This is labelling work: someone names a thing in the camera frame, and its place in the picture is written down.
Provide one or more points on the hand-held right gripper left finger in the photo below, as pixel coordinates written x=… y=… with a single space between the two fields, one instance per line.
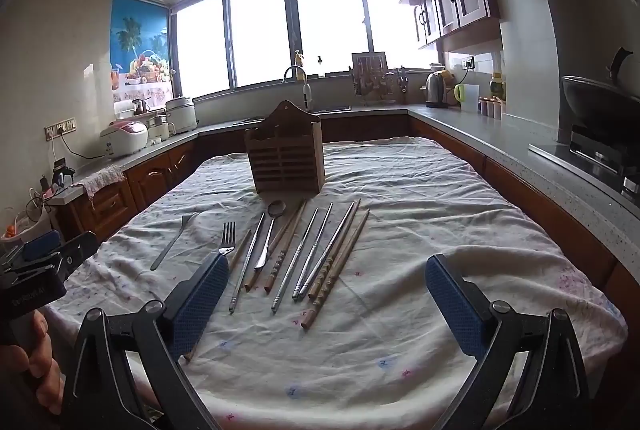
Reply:
x=200 y=295

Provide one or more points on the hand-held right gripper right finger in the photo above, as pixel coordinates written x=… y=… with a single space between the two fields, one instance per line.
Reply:
x=452 y=305

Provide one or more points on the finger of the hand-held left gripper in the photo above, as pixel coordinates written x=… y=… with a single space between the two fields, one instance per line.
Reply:
x=77 y=247
x=42 y=244

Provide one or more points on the metal chopstick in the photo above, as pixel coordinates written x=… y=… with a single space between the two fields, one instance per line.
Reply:
x=327 y=250
x=295 y=260
x=247 y=262
x=313 y=250

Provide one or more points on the wooden utensil holder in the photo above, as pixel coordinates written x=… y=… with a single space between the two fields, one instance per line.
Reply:
x=285 y=160

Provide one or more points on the person's left hand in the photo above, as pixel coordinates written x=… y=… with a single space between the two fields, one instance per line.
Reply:
x=47 y=360

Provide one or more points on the white plastic tub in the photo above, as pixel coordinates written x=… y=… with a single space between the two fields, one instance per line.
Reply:
x=20 y=232

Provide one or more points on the metal fork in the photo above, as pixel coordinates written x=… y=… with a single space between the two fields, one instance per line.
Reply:
x=227 y=237
x=170 y=247

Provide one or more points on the white lace cloth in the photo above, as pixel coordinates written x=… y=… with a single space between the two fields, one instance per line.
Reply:
x=102 y=177

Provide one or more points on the small black device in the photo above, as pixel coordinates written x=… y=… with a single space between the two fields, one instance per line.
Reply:
x=62 y=170

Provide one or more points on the white floral tablecloth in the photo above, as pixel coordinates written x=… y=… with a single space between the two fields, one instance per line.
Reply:
x=375 y=360

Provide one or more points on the wooden base cabinets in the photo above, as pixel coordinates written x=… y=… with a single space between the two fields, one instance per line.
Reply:
x=150 y=180

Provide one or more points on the metal spoon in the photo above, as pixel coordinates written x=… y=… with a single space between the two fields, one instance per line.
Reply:
x=276 y=208

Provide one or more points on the white pink rice cooker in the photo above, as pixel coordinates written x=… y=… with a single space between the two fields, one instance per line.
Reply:
x=125 y=138

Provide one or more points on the small white steamer pot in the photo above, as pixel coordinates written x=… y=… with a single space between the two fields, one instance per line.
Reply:
x=160 y=128

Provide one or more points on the large white electric pot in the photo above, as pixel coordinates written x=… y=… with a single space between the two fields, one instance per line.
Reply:
x=181 y=115

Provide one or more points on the grey kitchen countertop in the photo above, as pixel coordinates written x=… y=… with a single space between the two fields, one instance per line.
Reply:
x=475 y=130

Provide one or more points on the white spice jar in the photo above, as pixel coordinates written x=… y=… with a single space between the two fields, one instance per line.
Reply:
x=482 y=107
x=497 y=110
x=490 y=109

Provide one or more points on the steel gas stove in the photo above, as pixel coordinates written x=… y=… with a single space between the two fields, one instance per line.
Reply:
x=595 y=155

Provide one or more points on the clear pitcher green lid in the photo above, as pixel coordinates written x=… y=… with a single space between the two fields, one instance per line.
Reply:
x=470 y=98

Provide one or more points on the steel electric kettle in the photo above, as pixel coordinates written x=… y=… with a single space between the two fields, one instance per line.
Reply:
x=437 y=90

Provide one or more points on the tropical fruit printed blind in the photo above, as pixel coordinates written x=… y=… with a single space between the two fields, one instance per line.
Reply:
x=137 y=40

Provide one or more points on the yellow cap condiment bottle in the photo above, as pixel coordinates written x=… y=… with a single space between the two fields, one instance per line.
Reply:
x=497 y=85

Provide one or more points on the hanging black kitchen tools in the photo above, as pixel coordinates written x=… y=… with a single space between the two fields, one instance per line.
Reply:
x=401 y=83

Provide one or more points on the chrome kitchen faucet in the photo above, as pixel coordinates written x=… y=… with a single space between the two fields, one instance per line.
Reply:
x=306 y=93

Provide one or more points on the steel kitchen sink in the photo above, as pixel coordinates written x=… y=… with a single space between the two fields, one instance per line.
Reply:
x=332 y=109

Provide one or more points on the metal dish rack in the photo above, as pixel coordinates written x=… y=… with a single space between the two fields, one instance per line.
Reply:
x=370 y=75

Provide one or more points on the black wok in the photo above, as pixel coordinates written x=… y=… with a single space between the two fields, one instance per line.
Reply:
x=600 y=105

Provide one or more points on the yellow soap bottle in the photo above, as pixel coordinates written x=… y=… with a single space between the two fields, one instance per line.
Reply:
x=299 y=60

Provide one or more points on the large kitchen window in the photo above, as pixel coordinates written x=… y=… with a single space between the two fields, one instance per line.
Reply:
x=260 y=35

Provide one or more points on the wall power outlet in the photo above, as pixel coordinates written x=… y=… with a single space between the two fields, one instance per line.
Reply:
x=468 y=61
x=60 y=127

